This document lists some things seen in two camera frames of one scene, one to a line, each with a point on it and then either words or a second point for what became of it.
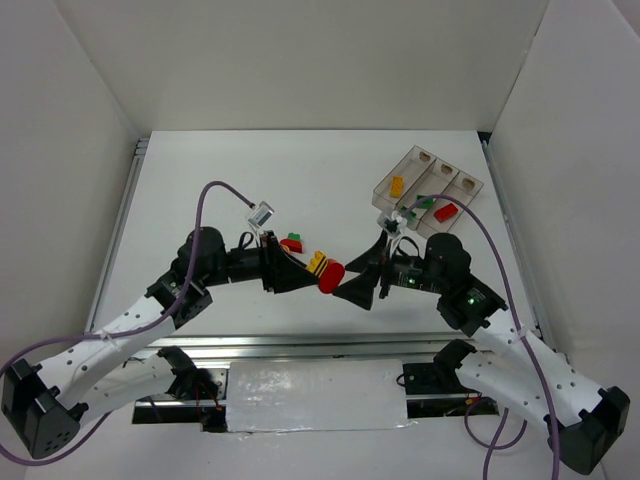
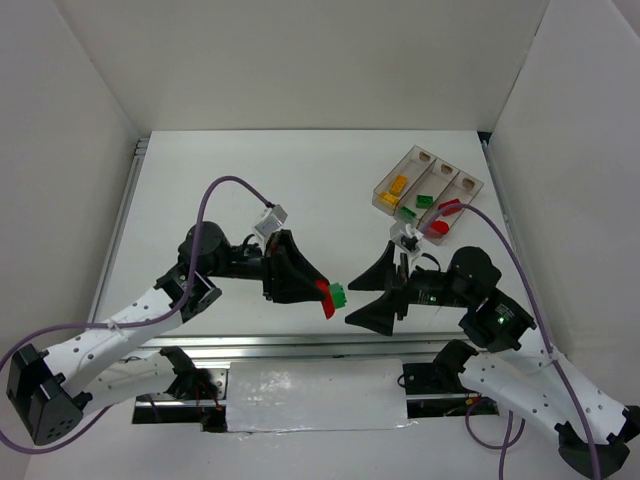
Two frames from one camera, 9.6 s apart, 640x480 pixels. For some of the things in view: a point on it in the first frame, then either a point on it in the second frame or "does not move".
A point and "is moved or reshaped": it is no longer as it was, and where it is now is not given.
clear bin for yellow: (399, 181) does not move
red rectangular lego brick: (445, 212) is moved or reshaped
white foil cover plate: (315, 395) does not move
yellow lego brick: (397, 186) does not move
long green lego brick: (412, 214) does not move
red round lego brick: (332, 276) to (440, 226)
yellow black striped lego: (318, 263) to (387, 196)
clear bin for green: (433, 181) does not move
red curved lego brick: (293, 245) is moved or reshaped
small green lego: (424, 202) does not move
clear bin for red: (462, 188) does not move
